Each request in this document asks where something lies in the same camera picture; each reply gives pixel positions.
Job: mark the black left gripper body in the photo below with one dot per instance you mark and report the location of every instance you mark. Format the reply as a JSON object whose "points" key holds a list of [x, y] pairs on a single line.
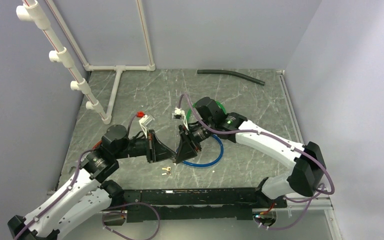
{"points": [[142, 146]]}

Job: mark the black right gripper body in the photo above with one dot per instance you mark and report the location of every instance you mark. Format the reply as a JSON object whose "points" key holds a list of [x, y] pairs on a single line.
{"points": [[195, 135]]}

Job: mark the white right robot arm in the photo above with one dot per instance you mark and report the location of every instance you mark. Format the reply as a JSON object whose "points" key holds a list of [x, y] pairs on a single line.
{"points": [[304, 162]]}

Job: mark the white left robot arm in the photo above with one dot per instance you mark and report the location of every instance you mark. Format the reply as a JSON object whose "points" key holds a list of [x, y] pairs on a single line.
{"points": [[89, 189]]}

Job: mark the black foam tube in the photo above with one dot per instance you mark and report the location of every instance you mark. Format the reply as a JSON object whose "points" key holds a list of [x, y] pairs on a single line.
{"points": [[230, 73]]}

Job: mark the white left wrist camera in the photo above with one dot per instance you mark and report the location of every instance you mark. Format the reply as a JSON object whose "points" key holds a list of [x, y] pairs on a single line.
{"points": [[144, 121]]}

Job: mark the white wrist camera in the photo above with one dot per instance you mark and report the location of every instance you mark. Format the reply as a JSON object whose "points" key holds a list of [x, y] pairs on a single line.
{"points": [[144, 121], [178, 113]]}

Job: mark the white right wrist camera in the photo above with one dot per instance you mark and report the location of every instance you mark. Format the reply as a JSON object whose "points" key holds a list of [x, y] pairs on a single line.
{"points": [[178, 113]]}

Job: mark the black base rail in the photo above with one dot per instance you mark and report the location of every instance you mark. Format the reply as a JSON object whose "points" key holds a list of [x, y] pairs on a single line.
{"points": [[189, 204]]}

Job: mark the aluminium extrusion frame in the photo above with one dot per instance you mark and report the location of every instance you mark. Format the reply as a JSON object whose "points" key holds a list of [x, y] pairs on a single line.
{"points": [[220, 163]]}

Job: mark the white PVC pipe frame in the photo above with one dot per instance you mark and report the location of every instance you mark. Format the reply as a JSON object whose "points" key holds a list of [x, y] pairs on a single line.
{"points": [[31, 11]]}

